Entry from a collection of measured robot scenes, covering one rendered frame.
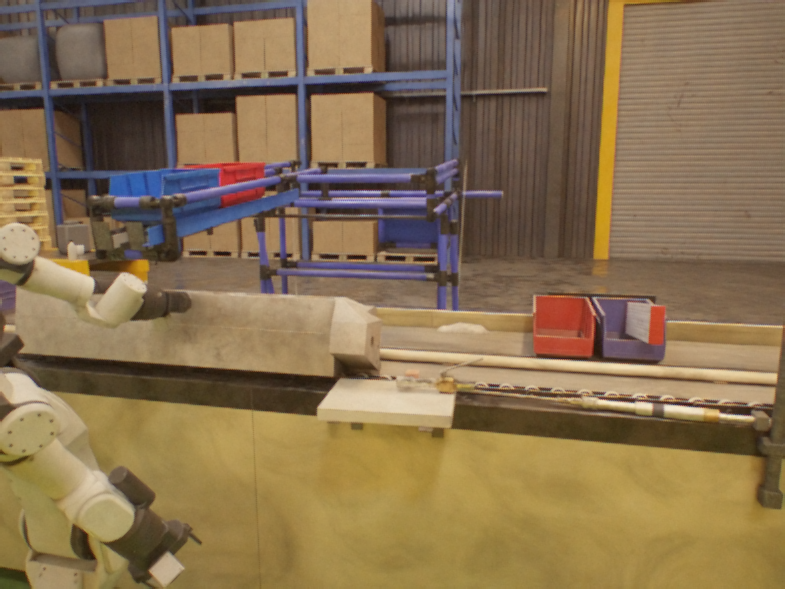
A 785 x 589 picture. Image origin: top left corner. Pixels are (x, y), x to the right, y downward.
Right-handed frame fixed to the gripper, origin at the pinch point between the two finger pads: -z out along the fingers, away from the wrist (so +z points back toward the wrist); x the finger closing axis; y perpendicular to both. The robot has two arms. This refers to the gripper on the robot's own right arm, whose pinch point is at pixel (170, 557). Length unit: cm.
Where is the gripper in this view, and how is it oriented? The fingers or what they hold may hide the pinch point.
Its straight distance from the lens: 133.9
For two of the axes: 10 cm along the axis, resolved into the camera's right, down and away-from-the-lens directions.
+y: -7.2, -3.5, 6.0
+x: 6.6, -6.4, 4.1
